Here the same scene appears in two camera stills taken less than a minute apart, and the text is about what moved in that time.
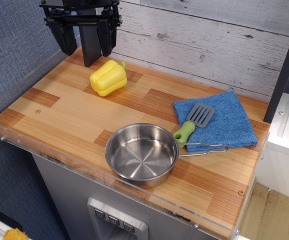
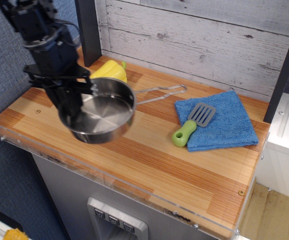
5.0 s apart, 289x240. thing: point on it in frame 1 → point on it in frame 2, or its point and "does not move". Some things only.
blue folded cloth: (226, 128) does not move
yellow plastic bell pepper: (109, 77) does not move
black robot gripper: (63, 15) → (56, 66)
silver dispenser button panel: (107, 222) does not move
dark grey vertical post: (91, 44) does not move
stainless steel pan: (145, 155) → (106, 115)
